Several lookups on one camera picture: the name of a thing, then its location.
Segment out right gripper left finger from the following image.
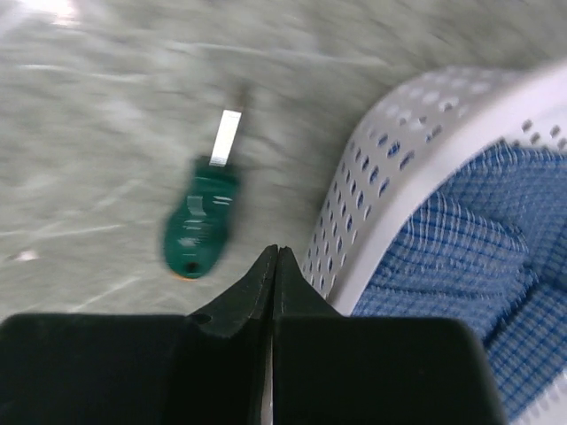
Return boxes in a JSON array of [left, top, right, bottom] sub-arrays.
[[1, 245, 278, 424]]

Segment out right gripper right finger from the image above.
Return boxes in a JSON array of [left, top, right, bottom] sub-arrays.
[[273, 248, 507, 424]]

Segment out stubby green orange screwdriver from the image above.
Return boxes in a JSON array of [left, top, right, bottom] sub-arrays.
[[161, 85, 250, 280]]

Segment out blue checkered cloth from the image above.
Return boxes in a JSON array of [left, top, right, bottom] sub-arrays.
[[353, 143, 566, 419]]

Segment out white perforated basket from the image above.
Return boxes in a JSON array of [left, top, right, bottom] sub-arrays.
[[301, 60, 566, 424]]

